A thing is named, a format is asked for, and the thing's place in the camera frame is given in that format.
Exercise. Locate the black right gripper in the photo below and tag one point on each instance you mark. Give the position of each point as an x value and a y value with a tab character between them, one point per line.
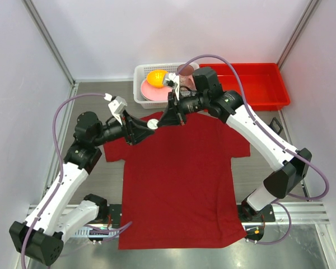
170	117

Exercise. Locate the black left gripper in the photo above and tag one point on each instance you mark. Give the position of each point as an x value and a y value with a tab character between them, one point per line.
135	130

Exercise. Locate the round colourful brooch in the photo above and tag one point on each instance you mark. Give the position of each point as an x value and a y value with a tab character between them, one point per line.
152	124

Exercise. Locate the red t-shirt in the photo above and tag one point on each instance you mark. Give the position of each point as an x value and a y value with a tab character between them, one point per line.
178	188

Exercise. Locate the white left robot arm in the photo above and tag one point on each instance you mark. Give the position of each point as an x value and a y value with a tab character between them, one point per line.
44	232

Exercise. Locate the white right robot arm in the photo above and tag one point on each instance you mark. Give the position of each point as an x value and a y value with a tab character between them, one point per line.
287	162

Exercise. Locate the black brooch box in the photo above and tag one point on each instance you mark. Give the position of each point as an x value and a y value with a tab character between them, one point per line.
276	126

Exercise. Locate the pink plate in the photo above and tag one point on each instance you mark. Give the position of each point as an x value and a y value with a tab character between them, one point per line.
154	94

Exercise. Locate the orange plastic bowl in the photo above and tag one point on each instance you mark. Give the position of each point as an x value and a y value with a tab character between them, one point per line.
156	78

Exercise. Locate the pink floral mug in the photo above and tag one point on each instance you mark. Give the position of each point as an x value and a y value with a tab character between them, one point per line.
186	78

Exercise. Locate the white perforated plastic basket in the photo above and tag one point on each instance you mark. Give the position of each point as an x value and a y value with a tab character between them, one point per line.
140	74

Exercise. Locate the red plastic tray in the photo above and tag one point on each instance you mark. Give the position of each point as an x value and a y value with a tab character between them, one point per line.
263	86

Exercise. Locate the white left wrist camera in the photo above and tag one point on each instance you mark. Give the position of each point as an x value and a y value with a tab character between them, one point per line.
116	106

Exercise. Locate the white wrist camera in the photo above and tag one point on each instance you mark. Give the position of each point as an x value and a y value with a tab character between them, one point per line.
172	80
116	106

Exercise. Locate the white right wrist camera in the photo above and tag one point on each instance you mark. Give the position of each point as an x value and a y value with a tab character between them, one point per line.
172	80

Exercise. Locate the aluminium front rail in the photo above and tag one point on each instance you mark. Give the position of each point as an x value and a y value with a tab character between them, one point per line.
296	213

